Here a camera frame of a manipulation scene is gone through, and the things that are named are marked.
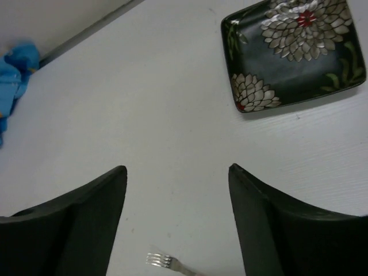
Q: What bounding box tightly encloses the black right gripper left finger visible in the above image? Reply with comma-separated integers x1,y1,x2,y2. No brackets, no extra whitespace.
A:
1,166,127,276

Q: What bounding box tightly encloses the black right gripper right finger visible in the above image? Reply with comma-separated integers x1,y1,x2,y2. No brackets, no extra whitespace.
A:
228,164,367,275

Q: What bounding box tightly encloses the black floral square plate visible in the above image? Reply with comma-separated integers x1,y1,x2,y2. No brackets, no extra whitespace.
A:
221,0,367,113

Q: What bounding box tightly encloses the pink handled fork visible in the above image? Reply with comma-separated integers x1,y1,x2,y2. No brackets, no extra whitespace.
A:
146,252,201,276

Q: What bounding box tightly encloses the blue space print cloth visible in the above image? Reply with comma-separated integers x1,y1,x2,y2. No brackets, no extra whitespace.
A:
1,41,40,134

